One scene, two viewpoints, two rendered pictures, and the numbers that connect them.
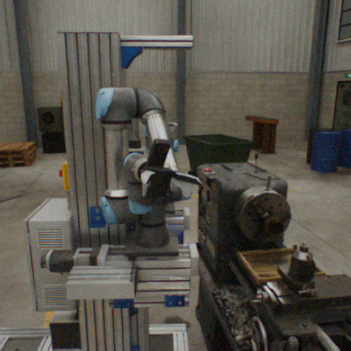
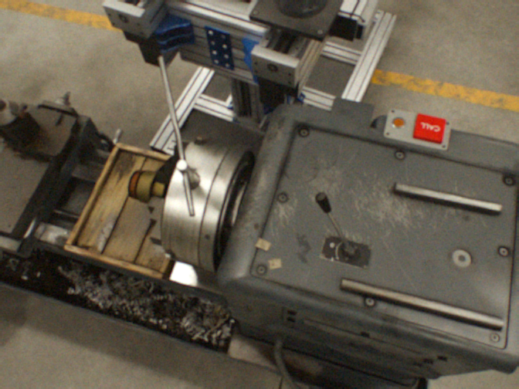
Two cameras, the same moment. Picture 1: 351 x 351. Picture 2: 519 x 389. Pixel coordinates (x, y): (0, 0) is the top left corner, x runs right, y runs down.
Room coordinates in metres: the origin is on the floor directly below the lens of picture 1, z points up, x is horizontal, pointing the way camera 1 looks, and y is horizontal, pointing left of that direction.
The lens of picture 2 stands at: (2.26, -0.84, 2.08)
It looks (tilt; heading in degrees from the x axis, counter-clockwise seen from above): 65 degrees down; 122
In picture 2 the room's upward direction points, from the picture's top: 6 degrees counter-clockwise
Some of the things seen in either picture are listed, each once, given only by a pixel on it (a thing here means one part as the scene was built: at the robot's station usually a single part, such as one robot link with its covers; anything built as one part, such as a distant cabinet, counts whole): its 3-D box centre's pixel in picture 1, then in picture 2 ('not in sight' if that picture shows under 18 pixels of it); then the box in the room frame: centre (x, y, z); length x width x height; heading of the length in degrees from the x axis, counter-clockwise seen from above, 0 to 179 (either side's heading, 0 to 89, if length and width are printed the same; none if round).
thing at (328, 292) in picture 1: (313, 292); (26, 164); (1.32, -0.60, 0.95); 0.43 x 0.17 x 0.05; 99
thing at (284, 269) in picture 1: (297, 280); (37, 140); (1.34, -0.53, 0.99); 0.20 x 0.10 x 0.05; 9
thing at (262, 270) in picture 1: (278, 265); (139, 208); (1.67, -0.56, 0.89); 0.36 x 0.30 x 0.04; 99
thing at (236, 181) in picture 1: (237, 197); (370, 241); (2.31, -0.43, 1.06); 0.59 x 0.48 x 0.39; 9
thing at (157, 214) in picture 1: (150, 204); not in sight; (1.37, 0.11, 1.33); 0.13 x 0.12 x 0.14; 113
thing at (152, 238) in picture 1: (152, 229); not in sight; (1.38, 0.10, 1.21); 0.15 x 0.15 x 0.10
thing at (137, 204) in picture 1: (144, 195); not in sight; (1.09, 0.10, 1.46); 0.11 x 0.08 x 0.11; 113
